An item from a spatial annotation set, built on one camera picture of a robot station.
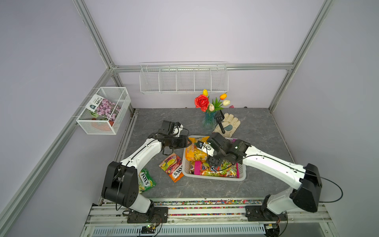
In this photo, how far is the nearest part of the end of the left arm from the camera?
64 cm

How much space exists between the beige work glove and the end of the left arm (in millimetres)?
362

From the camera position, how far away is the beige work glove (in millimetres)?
1073
